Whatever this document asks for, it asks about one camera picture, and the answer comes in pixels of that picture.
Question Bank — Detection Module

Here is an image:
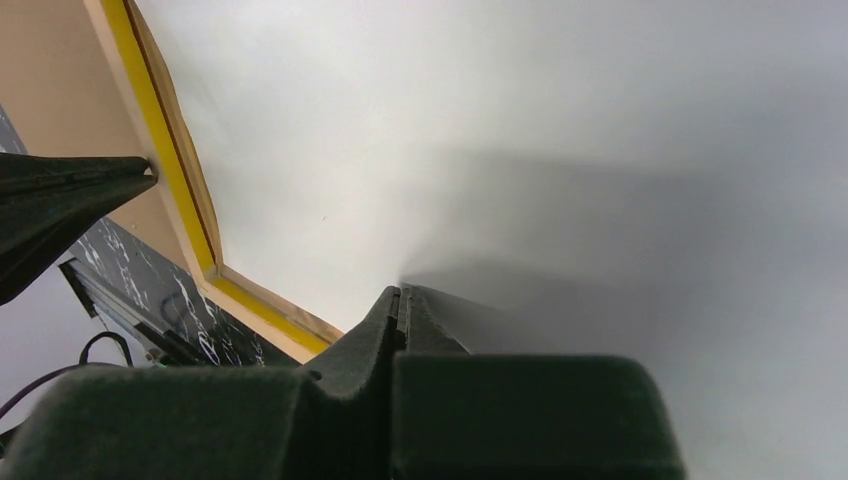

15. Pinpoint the yellow wooden picture frame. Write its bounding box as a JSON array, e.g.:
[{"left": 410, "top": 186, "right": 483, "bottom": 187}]
[{"left": 85, "top": 1, "right": 342, "bottom": 363}]

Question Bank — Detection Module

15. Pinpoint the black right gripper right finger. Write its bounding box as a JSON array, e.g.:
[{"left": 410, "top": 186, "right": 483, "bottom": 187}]
[{"left": 391, "top": 287, "right": 687, "bottom": 479}]

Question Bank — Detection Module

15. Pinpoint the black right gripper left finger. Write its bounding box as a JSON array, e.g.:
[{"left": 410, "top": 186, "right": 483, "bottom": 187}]
[{"left": 1, "top": 287, "right": 401, "bottom": 479}]

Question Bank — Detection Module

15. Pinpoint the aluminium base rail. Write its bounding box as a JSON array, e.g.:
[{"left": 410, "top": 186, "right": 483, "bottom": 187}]
[{"left": 59, "top": 259, "right": 208, "bottom": 366}]

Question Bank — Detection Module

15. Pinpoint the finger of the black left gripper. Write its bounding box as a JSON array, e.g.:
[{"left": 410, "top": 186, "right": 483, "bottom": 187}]
[
  {"left": 1, "top": 192, "right": 139, "bottom": 305},
  {"left": 1, "top": 152, "right": 156, "bottom": 195}
]

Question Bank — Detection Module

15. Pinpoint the building photo print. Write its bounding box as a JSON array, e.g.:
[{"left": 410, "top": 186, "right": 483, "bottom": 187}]
[{"left": 138, "top": 1, "right": 847, "bottom": 479}]

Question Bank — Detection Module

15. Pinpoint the brown backing board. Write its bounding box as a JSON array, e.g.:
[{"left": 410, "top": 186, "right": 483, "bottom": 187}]
[{"left": 1, "top": 1, "right": 188, "bottom": 269}]

